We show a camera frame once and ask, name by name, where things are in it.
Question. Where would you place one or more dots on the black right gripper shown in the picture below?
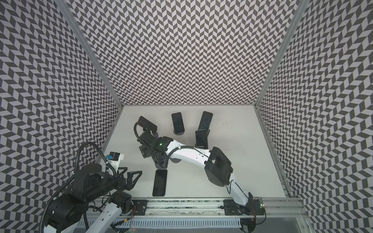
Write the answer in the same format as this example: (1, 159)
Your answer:
(145, 151)

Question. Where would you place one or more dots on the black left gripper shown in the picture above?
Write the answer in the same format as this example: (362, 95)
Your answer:
(130, 184)

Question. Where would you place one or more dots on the black phone stand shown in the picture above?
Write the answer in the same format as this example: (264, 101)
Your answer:
(160, 182)

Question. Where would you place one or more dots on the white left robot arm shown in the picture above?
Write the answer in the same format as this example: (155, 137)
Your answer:
(63, 213)

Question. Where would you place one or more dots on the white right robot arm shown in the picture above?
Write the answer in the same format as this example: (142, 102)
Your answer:
(215, 163)

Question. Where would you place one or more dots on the phone reflecting pattern far left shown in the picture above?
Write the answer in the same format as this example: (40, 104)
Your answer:
(146, 124)

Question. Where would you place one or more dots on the grey stand back centre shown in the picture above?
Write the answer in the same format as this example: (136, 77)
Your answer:
(178, 133)

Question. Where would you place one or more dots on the black phone back centre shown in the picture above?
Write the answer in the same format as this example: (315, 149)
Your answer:
(178, 122)

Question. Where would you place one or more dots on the black phone on black stand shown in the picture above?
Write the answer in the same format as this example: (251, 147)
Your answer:
(201, 139)

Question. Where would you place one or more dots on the black phone back right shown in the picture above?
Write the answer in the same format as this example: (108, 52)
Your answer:
(205, 121)

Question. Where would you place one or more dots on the white ventilation grille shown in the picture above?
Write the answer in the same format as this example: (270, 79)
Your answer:
(179, 223)

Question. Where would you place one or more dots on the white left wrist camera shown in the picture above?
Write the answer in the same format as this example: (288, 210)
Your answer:
(113, 161)

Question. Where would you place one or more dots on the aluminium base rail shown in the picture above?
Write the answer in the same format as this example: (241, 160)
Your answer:
(214, 207)

